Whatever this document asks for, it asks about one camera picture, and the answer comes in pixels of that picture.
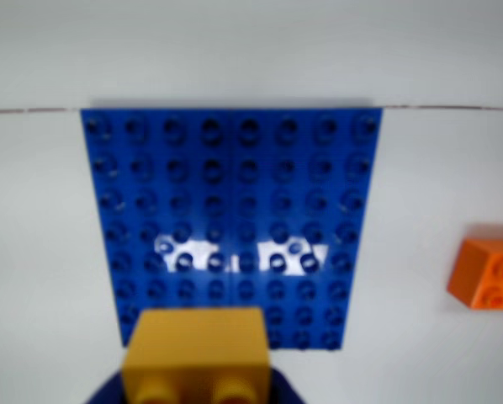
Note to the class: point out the blue 8x8 studded baseplate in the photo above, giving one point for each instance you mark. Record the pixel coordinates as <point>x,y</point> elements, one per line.
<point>234,189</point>

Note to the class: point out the orange 2x4 block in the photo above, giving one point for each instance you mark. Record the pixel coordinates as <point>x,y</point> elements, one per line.
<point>487,273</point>

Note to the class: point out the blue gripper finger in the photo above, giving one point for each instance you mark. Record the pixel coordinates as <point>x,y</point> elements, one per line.
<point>283,389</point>
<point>108,391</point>

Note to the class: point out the yellow 2x2 block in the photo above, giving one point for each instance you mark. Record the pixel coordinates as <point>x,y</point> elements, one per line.
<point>197,345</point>

